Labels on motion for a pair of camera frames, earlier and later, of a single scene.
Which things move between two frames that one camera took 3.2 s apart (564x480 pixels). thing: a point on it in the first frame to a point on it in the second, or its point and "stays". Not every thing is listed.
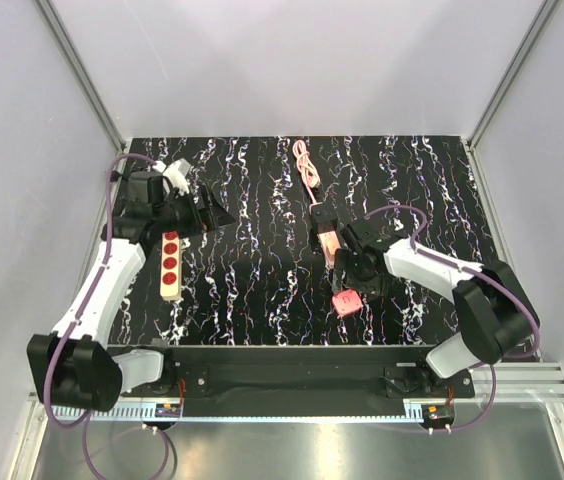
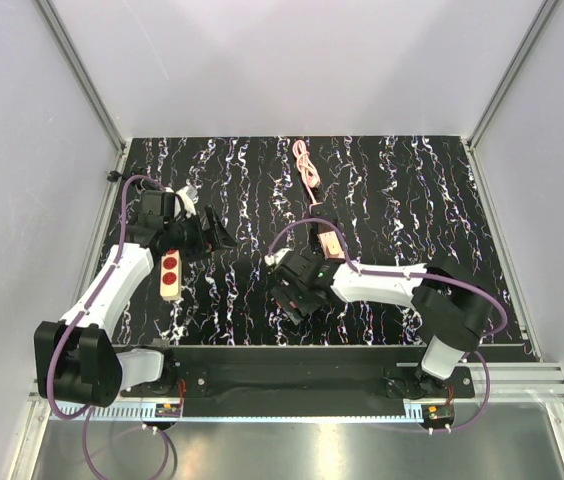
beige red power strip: x=171 y=266 stays
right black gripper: x=344 y=260 to x=283 y=293
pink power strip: x=329 y=243 stays
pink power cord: x=307 y=169 stays
